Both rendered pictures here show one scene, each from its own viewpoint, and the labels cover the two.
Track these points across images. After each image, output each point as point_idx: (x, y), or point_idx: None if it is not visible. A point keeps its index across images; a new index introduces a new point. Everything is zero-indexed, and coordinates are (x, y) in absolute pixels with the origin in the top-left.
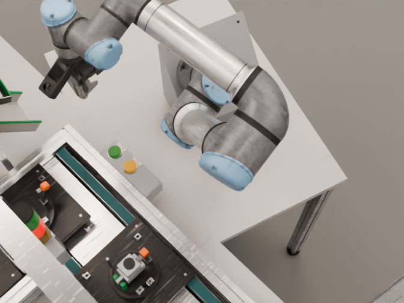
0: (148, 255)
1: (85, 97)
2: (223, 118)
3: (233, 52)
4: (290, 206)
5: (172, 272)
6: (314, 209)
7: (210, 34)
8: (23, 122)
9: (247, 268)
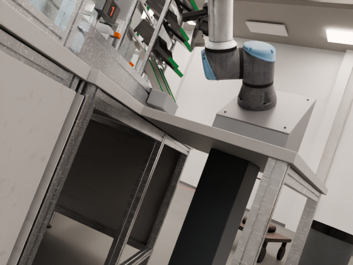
0: (115, 41)
1: (192, 39)
2: (243, 129)
3: (289, 106)
4: (216, 128)
5: None
6: (237, 246)
7: (283, 95)
8: (158, 82)
9: (132, 96)
